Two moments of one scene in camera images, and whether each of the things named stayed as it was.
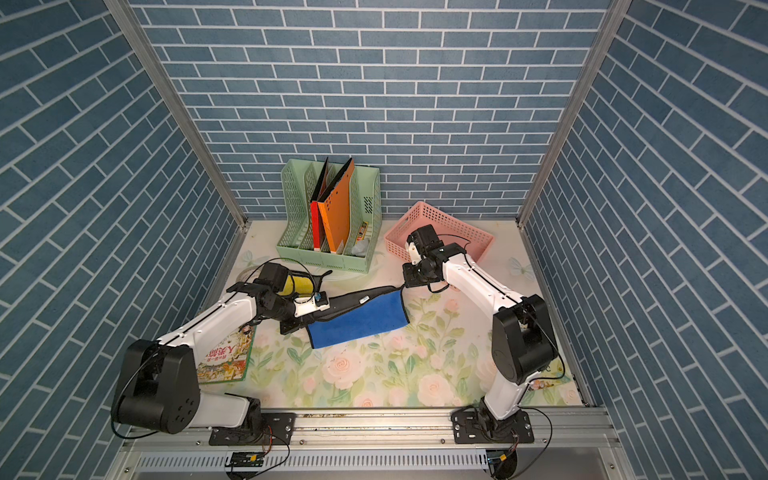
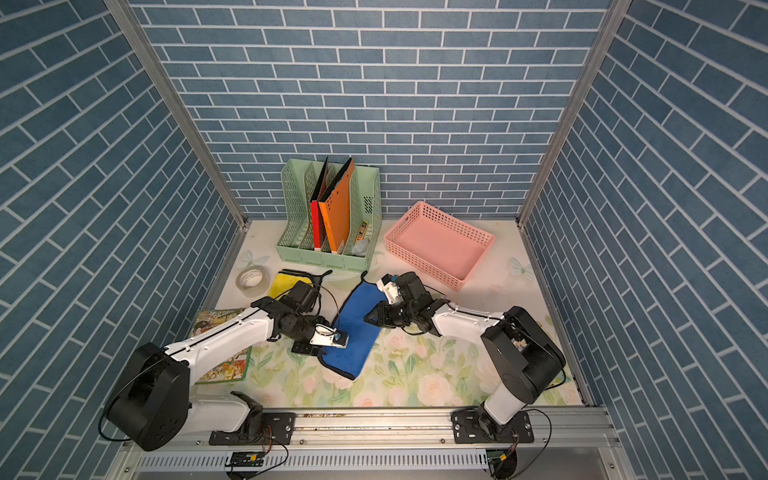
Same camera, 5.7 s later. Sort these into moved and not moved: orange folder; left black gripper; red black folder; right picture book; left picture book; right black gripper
Moved: left black gripper; right black gripper
Not moved: right picture book; left picture book; red black folder; orange folder
